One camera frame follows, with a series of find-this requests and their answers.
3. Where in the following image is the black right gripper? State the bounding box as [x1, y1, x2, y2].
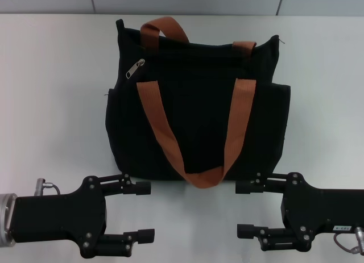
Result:
[235, 172, 364, 252]

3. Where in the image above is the black fabric tote bag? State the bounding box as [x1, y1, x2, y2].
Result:
[104, 16, 292, 190]

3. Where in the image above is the silver zipper pull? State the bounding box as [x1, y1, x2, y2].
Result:
[125, 58, 146, 81]

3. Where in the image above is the gripper cable with plug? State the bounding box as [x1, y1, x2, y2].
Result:
[333, 228, 364, 253]
[33, 177, 62, 196]

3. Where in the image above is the left gripper cable with plug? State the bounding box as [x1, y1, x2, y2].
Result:
[33, 177, 62, 196]

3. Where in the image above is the right gripper cable with plug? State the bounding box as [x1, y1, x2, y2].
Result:
[333, 228, 364, 253]

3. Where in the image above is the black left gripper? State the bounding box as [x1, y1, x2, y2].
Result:
[10, 173, 156, 260]

